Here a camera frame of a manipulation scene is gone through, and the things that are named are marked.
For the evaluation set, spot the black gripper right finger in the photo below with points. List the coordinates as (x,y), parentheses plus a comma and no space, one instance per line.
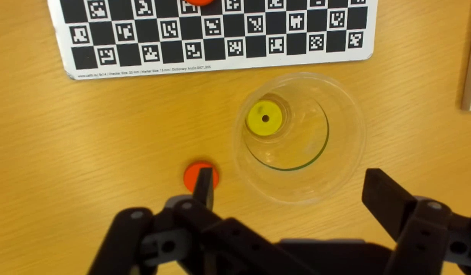
(389,199)

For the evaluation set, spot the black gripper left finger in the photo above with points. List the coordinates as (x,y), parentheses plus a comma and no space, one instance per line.
(206,185)

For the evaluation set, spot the orange disc block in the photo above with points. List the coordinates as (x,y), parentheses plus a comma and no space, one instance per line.
(200,2)
(192,176)

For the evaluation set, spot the yellow disc block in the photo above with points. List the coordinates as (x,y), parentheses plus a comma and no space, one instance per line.
(265,118)

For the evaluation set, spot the clear plastic cup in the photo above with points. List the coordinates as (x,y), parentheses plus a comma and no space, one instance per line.
(343,153)

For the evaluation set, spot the black white checkerboard marker board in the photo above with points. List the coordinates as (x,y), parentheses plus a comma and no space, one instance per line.
(145,51)

